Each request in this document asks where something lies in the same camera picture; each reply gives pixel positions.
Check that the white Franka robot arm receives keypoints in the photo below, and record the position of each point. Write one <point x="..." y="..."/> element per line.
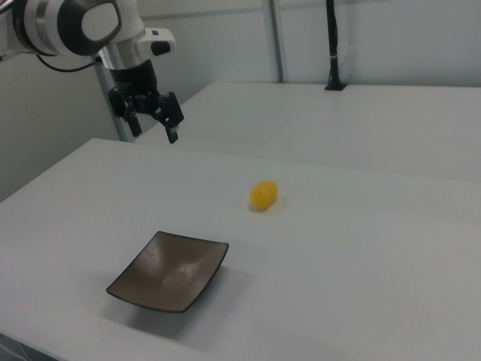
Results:
<point x="56" y="26"/>

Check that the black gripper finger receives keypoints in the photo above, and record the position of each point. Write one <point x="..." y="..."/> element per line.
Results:
<point x="126" y="109"/>
<point x="172" y="113"/>

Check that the yellow potato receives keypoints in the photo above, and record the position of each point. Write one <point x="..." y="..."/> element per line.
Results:
<point x="264" y="195"/>

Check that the brown square ceramic plate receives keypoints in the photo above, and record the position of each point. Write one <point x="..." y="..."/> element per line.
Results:
<point x="169" y="270"/>

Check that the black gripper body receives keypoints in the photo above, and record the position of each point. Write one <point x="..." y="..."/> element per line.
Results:
<point x="133" y="80"/>

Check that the grey metal partition post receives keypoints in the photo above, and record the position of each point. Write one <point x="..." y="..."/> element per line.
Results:
<point x="280" y="41"/>
<point x="104" y="80"/>

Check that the black camera stand pole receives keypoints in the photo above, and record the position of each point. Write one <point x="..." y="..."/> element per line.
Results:
<point x="333" y="45"/>

